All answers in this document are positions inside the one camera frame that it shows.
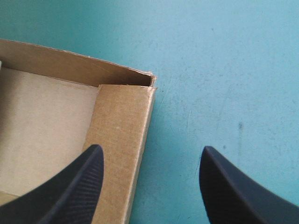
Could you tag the brown cardboard box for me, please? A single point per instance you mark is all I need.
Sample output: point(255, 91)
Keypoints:
point(58, 116)

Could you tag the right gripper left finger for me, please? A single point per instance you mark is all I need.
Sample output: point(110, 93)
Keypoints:
point(70, 193)

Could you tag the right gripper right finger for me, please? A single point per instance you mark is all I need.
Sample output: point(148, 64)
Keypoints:
point(233, 198)

